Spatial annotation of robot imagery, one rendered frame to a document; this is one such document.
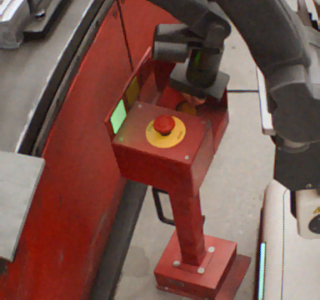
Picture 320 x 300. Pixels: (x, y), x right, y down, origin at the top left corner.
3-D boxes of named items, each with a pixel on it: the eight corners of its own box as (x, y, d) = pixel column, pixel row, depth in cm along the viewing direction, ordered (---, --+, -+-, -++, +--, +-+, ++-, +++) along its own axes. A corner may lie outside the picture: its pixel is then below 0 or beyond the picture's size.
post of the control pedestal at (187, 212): (198, 267, 166) (184, 162, 123) (182, 262, 167) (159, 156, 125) (206, 252, 168) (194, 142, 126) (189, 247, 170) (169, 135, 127)
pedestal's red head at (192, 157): (195, 199, 117) (187, 144, 103) (120, 177, 123) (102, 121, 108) (229, 122, 128) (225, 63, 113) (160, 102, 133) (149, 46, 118)
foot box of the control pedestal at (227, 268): (228, 307, 167) (229, 297, 158) (156, 288, 175) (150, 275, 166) (252, 257, 178) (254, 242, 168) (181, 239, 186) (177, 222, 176)
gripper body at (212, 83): (180, 60, 117) (186, 37, 111) (228, 81, 116) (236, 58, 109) (167, 82, 114) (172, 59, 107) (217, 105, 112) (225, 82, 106)
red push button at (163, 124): (172, 145, 112) (169, 132, 109) (151, 139, 113) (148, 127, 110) (180, 127, 114) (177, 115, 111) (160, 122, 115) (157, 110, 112)
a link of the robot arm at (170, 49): (227, 27, 97) (221, 2, 103) (160, 20, 95) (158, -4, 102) (217, 78, 105) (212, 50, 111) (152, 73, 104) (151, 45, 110)
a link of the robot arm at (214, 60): (227, 52, 102) (224, 30, 105) (188, 48, 101) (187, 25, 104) (221, 75, 108) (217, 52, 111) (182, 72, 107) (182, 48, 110)
